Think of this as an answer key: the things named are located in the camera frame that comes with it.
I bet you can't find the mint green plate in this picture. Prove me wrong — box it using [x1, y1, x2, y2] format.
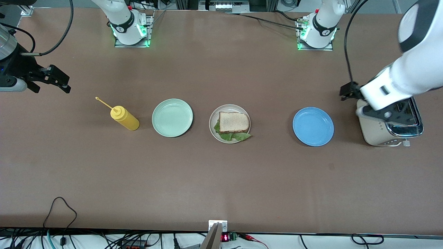
[152, 99, 193, 138]

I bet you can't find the black cable to base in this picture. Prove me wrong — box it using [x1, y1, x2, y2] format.
[224, 10, 306, 29]

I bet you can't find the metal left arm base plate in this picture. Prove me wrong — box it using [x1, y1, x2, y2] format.
[296, 14, 335, 52]

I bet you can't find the thin black looped cable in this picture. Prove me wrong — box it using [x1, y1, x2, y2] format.
[43, 197, 78, 229]

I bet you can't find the beige plate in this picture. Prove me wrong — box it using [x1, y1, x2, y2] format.
[209, 104, 251, 144]

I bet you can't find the toasted brown bread slice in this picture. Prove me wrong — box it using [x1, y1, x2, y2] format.
[219, 111, 250, 134]

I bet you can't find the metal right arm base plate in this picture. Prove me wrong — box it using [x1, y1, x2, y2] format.
[114, 10, 155, 48]

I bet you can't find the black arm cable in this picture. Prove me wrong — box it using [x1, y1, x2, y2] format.
[343, 0, 369, 85]
[0, 0, 74, 56]

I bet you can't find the red clip wire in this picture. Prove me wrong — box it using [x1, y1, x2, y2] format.
[238, 233, 270, 249]

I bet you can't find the beige chrome toaster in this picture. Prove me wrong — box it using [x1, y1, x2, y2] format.
[356, 97, 425, 147]

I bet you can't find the blue plate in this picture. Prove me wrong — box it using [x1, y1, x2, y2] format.
[293, 107, 335, 147]

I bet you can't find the long black coiled cable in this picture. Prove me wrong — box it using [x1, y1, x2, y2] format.
[299, 234, 385, 247]

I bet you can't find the green lettuce leaf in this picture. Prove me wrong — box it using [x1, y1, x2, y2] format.
[214, 121, 253, 142]

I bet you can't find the grey control box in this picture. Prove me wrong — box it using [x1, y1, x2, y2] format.
[199, 0, 250, 13]

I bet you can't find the grey aluminium camera post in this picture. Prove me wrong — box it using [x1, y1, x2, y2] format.
[200, 220, 228, 249]

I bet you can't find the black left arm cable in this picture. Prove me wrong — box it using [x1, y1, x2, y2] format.
[343, 0, 369, 85]

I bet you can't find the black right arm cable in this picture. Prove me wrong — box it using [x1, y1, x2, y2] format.
[0, 0, 74, 56]

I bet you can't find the yellow squeeze bottle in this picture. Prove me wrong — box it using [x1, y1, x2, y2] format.
[95, 97, 140, 131]

